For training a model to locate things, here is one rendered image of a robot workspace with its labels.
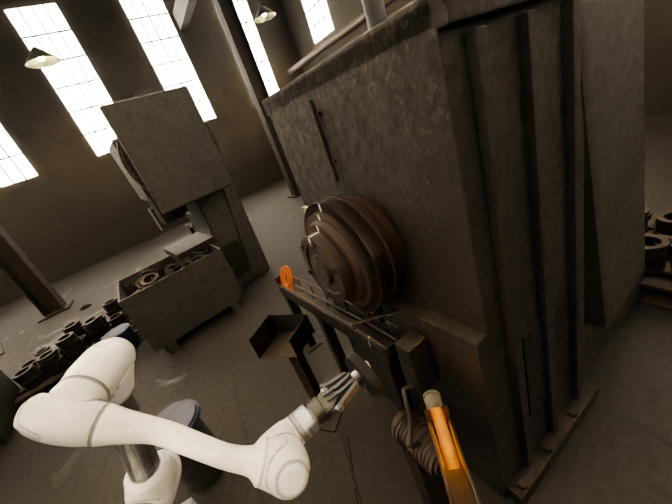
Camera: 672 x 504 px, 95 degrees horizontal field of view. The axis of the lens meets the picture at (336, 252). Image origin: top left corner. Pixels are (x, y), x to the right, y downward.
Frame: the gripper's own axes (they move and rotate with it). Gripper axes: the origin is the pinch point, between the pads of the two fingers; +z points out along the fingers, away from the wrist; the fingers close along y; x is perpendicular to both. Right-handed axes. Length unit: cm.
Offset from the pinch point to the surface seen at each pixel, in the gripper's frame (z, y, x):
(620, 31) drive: 121, 25, 63
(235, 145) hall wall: 287, -1025, 59
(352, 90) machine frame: 38, -8, 79
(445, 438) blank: 3.3, 29.6, -7.5
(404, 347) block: 18.4, 0.6, -5.3
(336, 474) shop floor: -25, -36, -83
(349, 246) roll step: 18.5, -9.5, 36.0
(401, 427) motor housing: 3.3, 3.4, -32.2
